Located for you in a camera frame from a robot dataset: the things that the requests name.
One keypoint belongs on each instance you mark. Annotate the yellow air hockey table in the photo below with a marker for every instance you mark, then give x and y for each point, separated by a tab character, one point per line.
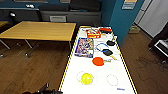
100	71

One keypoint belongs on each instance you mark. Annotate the yellow bowl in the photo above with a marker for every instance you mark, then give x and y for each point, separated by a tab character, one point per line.
86	79

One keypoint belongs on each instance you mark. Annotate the clear rimmed bowl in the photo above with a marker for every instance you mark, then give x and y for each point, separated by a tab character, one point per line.
112	79

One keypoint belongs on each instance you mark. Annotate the beige wall plaque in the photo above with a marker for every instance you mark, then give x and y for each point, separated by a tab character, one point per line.
129	4

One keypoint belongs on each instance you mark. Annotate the dark grey sofa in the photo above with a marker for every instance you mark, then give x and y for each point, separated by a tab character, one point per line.
85	5

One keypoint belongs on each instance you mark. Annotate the white wall outlet strip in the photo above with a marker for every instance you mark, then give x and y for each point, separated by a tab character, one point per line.
30	5

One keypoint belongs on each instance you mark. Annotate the white paper sign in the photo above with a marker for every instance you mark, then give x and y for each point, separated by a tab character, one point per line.
58	18

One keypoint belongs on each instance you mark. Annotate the long grey bench sofa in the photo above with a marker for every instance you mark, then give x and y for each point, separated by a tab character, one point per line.
26	15

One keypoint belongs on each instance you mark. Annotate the black wheeled cart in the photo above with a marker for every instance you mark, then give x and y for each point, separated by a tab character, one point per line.
161	45

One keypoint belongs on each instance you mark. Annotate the wicker basket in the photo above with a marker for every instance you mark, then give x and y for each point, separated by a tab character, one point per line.
134	29

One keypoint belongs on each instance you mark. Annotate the orange plate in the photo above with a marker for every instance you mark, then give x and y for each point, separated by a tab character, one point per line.
97	61

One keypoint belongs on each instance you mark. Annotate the black office chair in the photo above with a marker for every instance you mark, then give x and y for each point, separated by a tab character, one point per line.
11	16

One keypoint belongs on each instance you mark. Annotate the dark bowl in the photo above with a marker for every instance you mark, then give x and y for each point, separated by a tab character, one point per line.
110	43

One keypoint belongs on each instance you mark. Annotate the low wooden table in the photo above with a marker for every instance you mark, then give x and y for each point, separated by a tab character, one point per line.
40	30
2	24

